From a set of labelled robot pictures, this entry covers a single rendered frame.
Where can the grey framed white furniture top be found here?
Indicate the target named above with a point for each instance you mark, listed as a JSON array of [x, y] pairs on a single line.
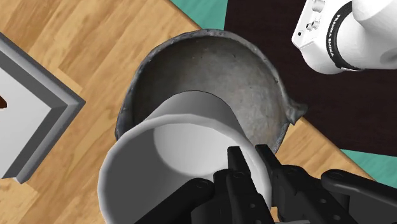
[[46, 124]]

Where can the grey metal bowl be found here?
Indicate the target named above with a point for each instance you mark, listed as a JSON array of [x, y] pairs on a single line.
[[217, 68]]

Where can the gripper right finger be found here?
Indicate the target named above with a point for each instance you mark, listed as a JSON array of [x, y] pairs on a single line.
[[297, 192]]

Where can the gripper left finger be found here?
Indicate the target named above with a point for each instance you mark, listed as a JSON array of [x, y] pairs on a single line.
[[238, 192]]

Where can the white cup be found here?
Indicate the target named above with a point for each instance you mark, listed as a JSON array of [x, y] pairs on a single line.
[[186, 149]]

